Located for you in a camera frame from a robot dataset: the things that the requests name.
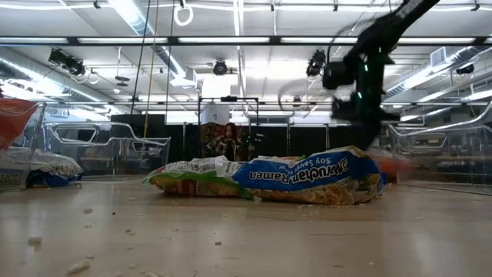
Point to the red Maruchan ramen packet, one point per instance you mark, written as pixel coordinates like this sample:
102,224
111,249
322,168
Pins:
396,167
13,119

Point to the large silver ceiling duct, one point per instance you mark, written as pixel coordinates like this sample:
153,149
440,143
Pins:
57,90

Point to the blue Maruchan ramen packet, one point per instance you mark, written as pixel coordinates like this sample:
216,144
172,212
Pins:
307,173
54,165

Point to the small black ceiling device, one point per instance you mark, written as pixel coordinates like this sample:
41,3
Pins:
465,69

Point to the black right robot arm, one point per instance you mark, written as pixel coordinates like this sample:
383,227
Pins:
388,31

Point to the white noodle crumb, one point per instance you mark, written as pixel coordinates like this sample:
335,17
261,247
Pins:
78,266

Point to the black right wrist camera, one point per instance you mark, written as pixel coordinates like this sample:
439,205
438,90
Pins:
338,75

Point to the black overhead frame beam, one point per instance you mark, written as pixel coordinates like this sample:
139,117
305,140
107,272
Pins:
173,40

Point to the black ceiling camera cluster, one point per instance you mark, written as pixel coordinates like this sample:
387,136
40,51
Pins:
67,61

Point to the person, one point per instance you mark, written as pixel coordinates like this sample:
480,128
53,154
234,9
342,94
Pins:
230,144

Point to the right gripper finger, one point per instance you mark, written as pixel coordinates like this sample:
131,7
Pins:
377,132
367,134

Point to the white LED light strip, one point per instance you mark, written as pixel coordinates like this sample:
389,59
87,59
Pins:
319,39
438,40
123,40
34,40
223,39

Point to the silver ventilation duct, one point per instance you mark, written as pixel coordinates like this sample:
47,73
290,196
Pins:
134,19

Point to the green lime shrimp ramen packet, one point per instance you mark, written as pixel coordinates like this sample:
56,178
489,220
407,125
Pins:
184,181

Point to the round black ceiling device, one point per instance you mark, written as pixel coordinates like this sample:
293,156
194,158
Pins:
220,68

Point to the clear plastic bin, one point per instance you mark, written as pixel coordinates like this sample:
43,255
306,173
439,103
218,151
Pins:
453,154
23,173
115,154

